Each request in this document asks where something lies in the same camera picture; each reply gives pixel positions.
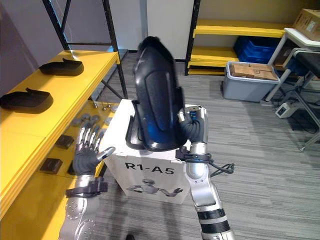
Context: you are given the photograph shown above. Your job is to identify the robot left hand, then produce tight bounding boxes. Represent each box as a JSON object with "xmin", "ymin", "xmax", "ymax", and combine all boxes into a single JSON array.
[{"xmin": 71, "ymin": 121, "xmax": 117, "ymax": 177}]

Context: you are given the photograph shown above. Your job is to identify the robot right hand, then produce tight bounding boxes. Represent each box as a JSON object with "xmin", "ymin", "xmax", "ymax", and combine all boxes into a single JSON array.
[{"xmin": 176, "ymin": 104, "xmax": 210, "ymax": 145}]

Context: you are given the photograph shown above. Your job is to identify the black plastic housing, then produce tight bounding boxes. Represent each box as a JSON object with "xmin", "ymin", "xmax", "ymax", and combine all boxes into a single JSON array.
[
  {"xmin": 132, "ymin": 36, "xmax": 187, "ymax": 153},
  {"xmin": 0, "ymin": 87, "xmax": 54, "ymax": 115},
  {"xmin": 38, "ymin": 57, "xmax": 85, "ymax": 77},
  {"xmin": 124, "ymin": 99, "xmax": 149, "ymax": 151}
]

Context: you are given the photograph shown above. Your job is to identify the yellow shelf rack black posts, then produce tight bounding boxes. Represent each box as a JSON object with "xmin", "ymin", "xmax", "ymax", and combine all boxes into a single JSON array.
[{"xmin": 0, "ymin": 0, "xmax": 130, "ymax": 240}]

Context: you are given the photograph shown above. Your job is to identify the yellow shelf rack low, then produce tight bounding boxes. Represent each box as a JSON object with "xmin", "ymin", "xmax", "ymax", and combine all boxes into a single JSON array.
[{"xmin": 184, "ymin": 0, "xmax": 293, "ymax": 77}]

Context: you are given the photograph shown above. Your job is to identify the small black box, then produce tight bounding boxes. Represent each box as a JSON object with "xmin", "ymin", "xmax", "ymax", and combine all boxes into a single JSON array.
[
  {"xmin": 39, "ymin": 157, "xmax": 64, "ymax": 175},
  {"xmin": 54, "ymin": 134, "xmax": 75, "ymax": 150}
]

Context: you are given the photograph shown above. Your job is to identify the grey plastic bin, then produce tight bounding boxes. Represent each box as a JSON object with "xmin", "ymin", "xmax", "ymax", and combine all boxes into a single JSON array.
[{"xmin": 221, "ymin": 61, "xmax": 281, "ymax": 103}]

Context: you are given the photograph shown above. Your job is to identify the white cardboard box R1-A5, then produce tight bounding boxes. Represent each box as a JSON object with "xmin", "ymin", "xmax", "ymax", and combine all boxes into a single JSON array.
[{"xmin": 98, "ymin": 98, "xmax": 210, "ymax": 206}]

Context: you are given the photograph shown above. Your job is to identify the brown cardboard box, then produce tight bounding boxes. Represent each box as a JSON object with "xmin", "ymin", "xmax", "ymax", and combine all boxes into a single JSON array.
[
  {"xmin": 229, "ymin": 62, "xmax": 253, "ymax": 78},
  {"xmin": 249, "ymin": 63, "xmax": 280, "ymax": 82}
]

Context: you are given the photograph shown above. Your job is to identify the white power adapter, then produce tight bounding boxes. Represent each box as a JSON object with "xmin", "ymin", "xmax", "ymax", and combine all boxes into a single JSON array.
[{"xmin": 274, "ymin": 102, "xmax": 300, "ymax": 119}]

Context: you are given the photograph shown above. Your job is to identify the blue plastic crate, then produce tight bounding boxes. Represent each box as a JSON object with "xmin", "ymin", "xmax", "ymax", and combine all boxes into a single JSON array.
[{"xmin": 233, "ymin": 36, "xmax": 281, "ymax": 65}]

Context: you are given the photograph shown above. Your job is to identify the brown box under table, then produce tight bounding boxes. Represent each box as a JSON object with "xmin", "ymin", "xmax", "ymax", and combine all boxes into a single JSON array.
[{"xmin": 273, "ymin": 44, "xmax": 294, "ymax": 68}]

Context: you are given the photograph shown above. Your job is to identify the black seat folding chair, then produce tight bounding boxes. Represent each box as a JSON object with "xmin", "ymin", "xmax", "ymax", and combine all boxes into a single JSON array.
[{"xmin": 287, "ymin": 47, "xmax": 320, "ymax": 153}]

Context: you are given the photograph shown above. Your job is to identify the white table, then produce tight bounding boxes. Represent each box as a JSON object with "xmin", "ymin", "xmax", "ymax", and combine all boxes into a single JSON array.
[{"xmin": 261, "ymin": 27, "xmax": 320, "ymax": 102}]

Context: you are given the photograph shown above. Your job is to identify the large printed cardboard box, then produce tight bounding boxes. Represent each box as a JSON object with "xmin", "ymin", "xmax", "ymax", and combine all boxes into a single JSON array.
[{"xmin": 292, "ymin": 8, "xmax": 320, "ymax": 42}]

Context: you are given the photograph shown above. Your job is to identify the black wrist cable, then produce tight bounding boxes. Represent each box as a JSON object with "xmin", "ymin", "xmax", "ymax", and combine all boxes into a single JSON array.
[{"xmin": 208, "ymin": 159, "xmax": 236, "ymax": 177}]

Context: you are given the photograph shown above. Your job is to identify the black floor cable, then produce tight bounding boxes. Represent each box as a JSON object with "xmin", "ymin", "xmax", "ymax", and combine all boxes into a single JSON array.
[{"xmin": 287, "ymin": 113, "xmax": 320, "ymax": 136}]

